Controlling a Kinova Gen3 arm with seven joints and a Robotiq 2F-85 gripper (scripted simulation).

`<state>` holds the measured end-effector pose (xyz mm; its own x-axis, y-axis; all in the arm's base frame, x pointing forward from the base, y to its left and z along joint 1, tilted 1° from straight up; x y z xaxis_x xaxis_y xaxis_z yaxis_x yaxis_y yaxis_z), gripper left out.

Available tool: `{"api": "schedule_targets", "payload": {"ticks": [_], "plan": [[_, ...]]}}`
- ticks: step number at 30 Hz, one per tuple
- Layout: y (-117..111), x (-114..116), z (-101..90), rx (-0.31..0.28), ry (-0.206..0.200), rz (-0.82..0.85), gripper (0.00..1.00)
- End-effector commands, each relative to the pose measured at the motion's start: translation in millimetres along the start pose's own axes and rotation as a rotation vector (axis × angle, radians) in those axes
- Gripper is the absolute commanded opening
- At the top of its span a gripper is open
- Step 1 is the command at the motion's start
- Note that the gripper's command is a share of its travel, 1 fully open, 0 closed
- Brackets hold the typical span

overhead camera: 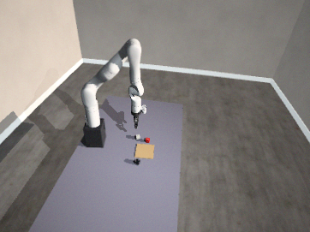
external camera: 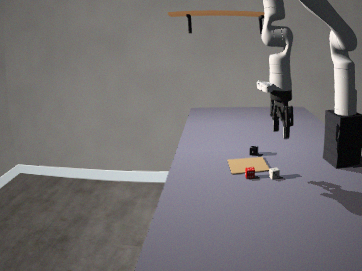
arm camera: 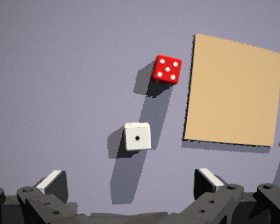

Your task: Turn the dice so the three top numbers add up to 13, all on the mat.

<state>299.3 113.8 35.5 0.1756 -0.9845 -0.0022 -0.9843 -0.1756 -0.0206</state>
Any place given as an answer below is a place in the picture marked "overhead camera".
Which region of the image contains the black die with white pips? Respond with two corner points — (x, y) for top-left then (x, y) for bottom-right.
(134, 158), (140, 165)

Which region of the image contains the tan flat mat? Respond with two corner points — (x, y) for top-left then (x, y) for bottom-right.
(135, 144), (154, 159)

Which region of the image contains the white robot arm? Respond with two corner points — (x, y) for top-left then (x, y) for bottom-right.
(80, 39), (146, 128)

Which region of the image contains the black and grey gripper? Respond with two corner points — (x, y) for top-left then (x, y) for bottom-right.
(131, 111), (141, 128)

